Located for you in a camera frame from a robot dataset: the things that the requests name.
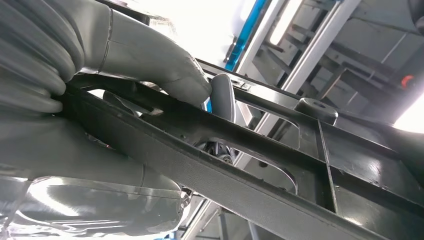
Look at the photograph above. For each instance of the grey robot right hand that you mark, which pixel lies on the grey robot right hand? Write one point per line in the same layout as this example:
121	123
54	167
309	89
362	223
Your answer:
149	56

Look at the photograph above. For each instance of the silver aluminium frame beam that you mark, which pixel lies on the silver aluminium frame beam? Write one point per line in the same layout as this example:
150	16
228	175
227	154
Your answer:
318	43

